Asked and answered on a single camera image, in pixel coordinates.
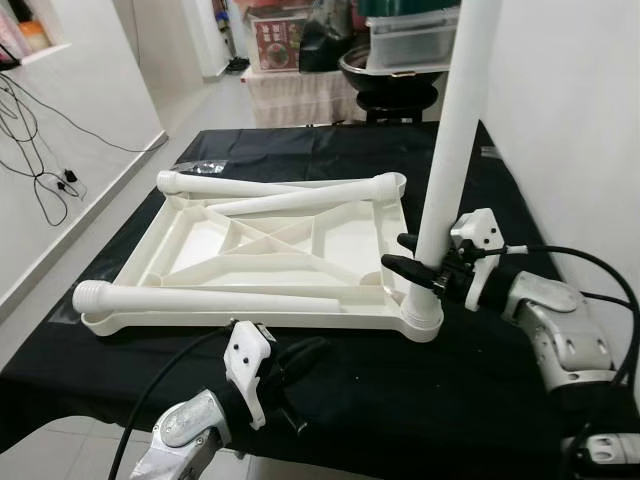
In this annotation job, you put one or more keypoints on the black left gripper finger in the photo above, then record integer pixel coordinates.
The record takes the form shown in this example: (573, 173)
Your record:
(303, 384)
(305, 353)

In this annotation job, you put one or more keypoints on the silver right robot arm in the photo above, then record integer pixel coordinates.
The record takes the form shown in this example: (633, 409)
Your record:
(555, 330)

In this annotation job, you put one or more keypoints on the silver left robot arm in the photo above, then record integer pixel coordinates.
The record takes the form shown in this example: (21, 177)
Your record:
(190, 435)

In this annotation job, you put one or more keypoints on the black table cloth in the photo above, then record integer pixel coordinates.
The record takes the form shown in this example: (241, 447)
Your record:
(320, 145)

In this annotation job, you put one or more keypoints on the black round stool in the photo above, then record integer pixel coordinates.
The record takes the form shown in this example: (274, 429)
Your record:
(400, 108)

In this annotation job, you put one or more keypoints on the white plastic table top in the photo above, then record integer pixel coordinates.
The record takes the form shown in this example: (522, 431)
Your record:
(215, 245)

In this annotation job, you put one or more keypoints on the beige tablecloth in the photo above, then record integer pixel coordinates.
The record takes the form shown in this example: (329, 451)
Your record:
(305, 100)

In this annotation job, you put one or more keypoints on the clear plastic storage box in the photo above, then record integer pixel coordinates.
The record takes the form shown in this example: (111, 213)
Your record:
(405, 42)

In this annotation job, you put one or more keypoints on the clear tape strip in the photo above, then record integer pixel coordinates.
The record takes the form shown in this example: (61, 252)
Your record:
(200, 165)

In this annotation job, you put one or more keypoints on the black bag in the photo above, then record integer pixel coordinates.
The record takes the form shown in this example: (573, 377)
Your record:
(328, 40)

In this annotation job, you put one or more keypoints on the green round lid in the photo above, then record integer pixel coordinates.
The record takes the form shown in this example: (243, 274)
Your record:
(400, 8)

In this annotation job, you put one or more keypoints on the red printed box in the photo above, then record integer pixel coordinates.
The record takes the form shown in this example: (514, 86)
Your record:
(277, 42)

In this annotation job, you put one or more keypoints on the small black bundle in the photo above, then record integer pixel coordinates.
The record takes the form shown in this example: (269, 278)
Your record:
(238, 65)

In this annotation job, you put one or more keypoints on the black charger plug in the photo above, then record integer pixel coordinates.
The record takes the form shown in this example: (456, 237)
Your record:
(69, 177)

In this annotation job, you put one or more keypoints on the orange jar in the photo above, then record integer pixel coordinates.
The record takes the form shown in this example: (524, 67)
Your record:
(34, 37)

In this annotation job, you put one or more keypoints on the pink packet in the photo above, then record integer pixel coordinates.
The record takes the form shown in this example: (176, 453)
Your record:
(10, 35)

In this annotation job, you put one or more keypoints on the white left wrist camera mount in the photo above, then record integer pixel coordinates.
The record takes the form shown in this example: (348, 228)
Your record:
(245, 355)

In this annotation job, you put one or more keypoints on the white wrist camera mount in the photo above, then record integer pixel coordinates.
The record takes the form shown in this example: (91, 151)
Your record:
(475, 228)
(245, 355)

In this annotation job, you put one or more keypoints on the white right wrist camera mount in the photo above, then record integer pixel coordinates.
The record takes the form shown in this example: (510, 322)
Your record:
(475, 228)

